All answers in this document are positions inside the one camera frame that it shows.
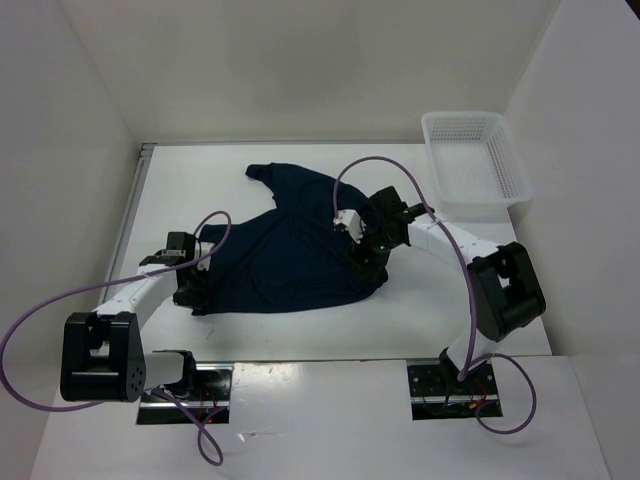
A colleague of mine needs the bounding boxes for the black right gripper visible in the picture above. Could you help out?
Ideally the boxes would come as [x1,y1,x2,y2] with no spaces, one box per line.
[344,218,403,282]

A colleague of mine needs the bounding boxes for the navy blue shorts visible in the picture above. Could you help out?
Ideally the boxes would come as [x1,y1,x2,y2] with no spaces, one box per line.
[192,163,388,316]

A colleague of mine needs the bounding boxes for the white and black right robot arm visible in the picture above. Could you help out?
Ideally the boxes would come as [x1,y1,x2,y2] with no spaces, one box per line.
[333,187,546,393]

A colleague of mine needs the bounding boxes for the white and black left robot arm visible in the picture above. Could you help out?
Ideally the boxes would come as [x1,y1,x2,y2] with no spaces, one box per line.
[60,232,208,402]

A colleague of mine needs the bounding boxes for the white perforated plastic basket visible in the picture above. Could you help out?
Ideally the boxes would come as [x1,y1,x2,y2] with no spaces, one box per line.
[421,111,533,209]

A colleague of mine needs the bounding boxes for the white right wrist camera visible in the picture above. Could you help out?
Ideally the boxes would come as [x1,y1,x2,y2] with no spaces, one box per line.
[333,209,366,244]

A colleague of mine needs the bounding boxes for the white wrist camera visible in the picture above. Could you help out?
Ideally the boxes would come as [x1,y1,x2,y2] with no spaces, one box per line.
[333,209,366,244]
[195,240,217,262]

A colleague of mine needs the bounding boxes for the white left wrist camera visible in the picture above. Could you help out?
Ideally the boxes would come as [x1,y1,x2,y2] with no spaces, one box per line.
[195,240,217,262]

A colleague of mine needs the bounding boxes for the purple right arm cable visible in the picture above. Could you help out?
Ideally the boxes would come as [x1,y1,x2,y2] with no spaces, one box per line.
[332,156,540,435]

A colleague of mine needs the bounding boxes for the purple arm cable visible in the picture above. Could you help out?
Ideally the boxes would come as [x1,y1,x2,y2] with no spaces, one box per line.
[0,211,233,466]
[332,156,540,435]

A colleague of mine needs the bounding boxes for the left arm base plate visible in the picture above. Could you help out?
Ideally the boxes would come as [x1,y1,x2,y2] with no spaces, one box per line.
[136,364,233,426]

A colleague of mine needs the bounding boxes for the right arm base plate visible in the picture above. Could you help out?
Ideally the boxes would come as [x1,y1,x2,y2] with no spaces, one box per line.
[407,359,502,421]

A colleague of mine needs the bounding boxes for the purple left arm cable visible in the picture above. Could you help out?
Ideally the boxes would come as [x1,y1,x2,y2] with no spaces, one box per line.
[0,211,233,466]

